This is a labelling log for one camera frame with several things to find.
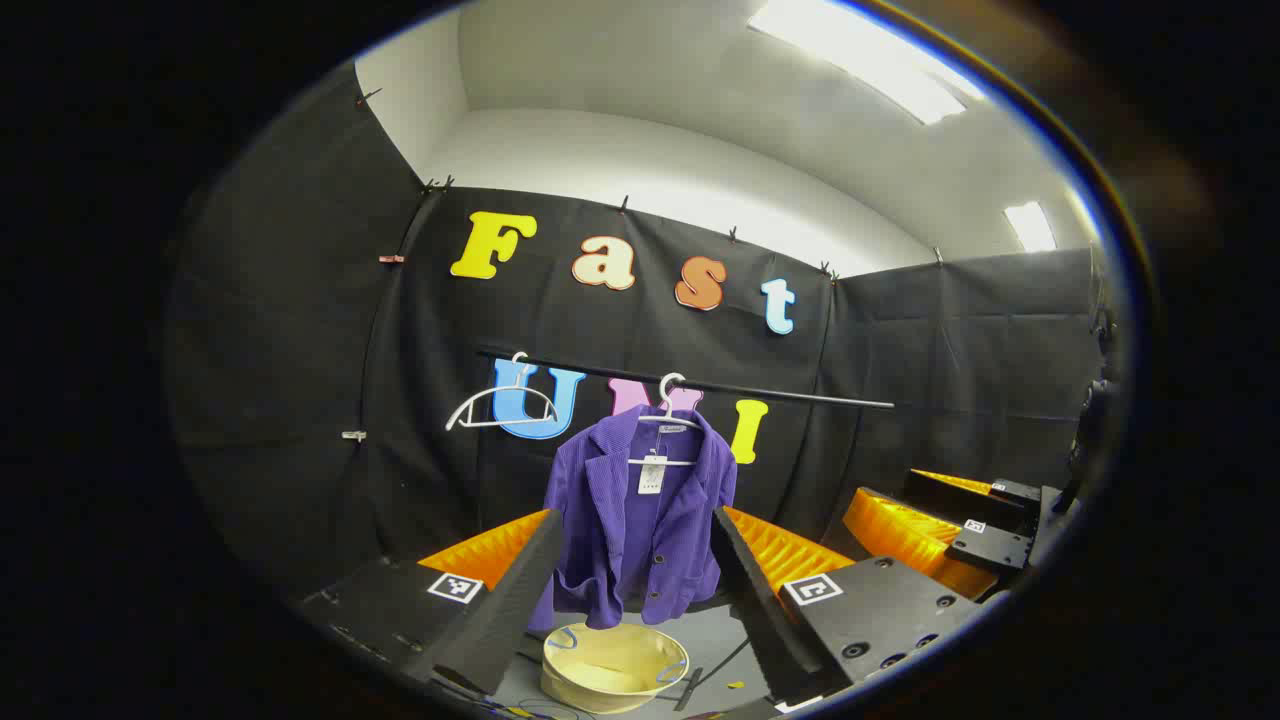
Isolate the small ceiling light panel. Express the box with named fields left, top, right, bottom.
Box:
left=1003, top=202, right=1058, bottom=253

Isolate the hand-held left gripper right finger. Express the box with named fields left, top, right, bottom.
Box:
left=710, top=505, right=986, bottom=706

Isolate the black clothes rail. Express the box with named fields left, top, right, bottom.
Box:
left=478, top=347, right=896, bottom=411

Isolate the white plastic hanger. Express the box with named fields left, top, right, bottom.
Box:
left=445, top=352, right=561, bottom=433
left=628, top=373, right=706, bottom=468

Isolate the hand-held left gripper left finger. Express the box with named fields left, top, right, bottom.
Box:
left=300, top=508, right=566, bottom=698

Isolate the black backdrop cloth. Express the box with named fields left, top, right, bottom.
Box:
left=165, top=60, right=1111, bottom=601

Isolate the purple corduroy jacket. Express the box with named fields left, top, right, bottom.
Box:
left=528, top=405, right=739, bottom=633

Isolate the cream fabric laundry hamper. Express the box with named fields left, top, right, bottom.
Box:
left=541, top=622, right=690, bottom=714

